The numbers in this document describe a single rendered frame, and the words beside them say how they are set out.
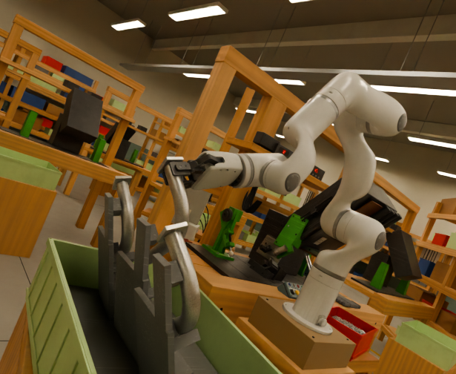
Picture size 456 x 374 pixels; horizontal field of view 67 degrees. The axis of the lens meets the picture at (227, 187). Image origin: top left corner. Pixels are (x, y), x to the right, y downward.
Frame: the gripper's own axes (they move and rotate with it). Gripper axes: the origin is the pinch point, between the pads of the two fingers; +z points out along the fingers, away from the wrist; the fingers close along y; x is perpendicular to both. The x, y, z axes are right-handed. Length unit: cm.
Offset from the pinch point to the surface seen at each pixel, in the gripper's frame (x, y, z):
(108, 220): 0.7, -19.2, 9.6
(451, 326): 116, -170, -389
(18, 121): -475, -586, -58
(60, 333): 23.0, -16.6, 23.9
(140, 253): 13.6, -7.8, 9.0
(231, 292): 20, -62, -46
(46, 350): 24.4, -22.7, 25.7
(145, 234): 11.3, -3.3, 8.8
